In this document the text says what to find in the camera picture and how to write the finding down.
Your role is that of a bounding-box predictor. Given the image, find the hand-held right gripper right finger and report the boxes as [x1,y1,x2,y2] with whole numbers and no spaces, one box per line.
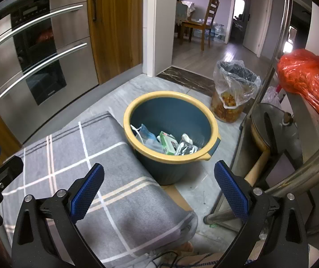
[214,160,309,268]

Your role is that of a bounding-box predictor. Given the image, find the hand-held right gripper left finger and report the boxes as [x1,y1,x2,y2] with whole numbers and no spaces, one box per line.
[11,163,105,268]

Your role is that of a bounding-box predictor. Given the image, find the silver foil blister pack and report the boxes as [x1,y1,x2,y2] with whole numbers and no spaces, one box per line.
[175,141,199,156]

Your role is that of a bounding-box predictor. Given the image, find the green white carton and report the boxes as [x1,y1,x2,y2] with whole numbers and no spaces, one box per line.
[158,131,178,155]

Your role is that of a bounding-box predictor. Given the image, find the light blue face mask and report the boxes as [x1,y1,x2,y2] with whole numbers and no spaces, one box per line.
[132,124,160,153]

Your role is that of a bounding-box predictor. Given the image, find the teal bucket yellow rim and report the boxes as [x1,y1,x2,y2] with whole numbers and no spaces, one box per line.
[123,91,222,186]

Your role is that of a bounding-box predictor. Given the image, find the grey plaid cloth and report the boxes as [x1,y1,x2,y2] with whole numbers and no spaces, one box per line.
[0,111,199,268]

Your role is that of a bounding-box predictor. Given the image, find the cardboard box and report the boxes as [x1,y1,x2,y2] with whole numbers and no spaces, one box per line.
[162,186,194,213]

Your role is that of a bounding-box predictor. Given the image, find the blue striped fabric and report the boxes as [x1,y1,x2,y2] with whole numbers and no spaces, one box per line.
[173,253,227,268]

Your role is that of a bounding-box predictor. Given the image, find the pan with glass lid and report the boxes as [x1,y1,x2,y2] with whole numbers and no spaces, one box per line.
[245,103,302,187]

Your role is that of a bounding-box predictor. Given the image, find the clear bag lined waste bin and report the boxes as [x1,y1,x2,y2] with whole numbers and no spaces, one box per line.
[210,60,262,124]

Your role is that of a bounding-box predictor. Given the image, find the white plastic bag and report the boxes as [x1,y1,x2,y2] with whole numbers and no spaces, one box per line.
[261,86,282,108]

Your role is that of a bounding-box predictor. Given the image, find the orange plastic bag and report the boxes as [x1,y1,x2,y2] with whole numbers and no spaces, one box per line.
[277,49,319,130]

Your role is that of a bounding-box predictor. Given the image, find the stainless steel built-in oven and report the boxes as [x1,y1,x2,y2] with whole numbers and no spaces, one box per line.
[0,0,100,146]

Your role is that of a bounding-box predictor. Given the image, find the clear water bottles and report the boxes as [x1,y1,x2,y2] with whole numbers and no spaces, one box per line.
[211,24,227,42]

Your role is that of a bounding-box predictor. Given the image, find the narrow wooden cabinet door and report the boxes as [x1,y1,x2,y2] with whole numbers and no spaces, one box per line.
[86,0,145,86]

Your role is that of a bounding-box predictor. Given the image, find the white door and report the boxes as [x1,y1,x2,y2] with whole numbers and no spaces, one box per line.
[243,0,270,58]

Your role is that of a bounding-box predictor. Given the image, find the stainless steel rack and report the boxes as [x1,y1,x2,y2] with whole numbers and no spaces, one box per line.
[204,0,319,268]

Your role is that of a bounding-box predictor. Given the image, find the wooden chair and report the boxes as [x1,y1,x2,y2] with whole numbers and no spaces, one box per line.
[180,0,220,51]

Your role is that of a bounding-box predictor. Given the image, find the black cable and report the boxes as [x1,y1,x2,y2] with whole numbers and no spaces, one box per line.
[148,251,185,268]

